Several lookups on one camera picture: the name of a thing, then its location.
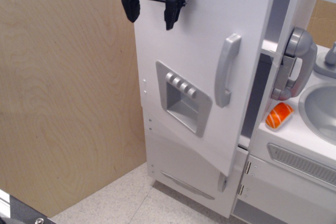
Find grey fridge door handle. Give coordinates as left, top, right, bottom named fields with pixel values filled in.
left=214, top=33, right=242, bottom=108

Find grey toy telephone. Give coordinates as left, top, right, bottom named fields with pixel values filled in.
left=271, top=27, right=318, bottom=101

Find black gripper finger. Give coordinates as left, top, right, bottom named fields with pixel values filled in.
left=121, top=0, right=140, bottom=23
left=164, top=0, right=183, bottom=30

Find grey ice dispenser panel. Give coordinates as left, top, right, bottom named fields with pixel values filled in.
left=156, top=61, right=212, bottom=137

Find grey toy sink basin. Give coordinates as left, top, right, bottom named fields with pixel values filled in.
left=299, top=83, right=335, bottom=145

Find grey toy faucet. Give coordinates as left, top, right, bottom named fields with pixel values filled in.
left=313, top=42, right=335, bottom=79

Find grey lower door handle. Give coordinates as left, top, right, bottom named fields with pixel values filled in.
left=217, top=173, right=227, bottom=193

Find white fridge door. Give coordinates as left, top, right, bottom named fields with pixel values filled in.
left=134, top=0, right=274, bottom=176

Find brown cardboard box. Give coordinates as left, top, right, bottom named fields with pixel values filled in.
left=308, top=0, right=336, bottom=48

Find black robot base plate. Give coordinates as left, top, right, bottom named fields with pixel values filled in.
left=1, top=190, right=55, bottom=224

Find orange salmon sushi toy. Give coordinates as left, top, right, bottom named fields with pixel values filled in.
left=265, top=102, right=294, bottom=131

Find white toy fridge cabinet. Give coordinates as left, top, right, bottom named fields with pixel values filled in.
left=141, top=0, right=316, bottom=219

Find grey vent grille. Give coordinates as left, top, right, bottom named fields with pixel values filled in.
left=267, top=143, right=335, bottom=186

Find white lower freezer door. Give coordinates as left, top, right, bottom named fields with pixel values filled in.
left=143, top=107, right=249, bottom=219

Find white kitchen counter unit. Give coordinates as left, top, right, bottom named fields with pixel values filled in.
left=230, top=44, right=336, bottom=224

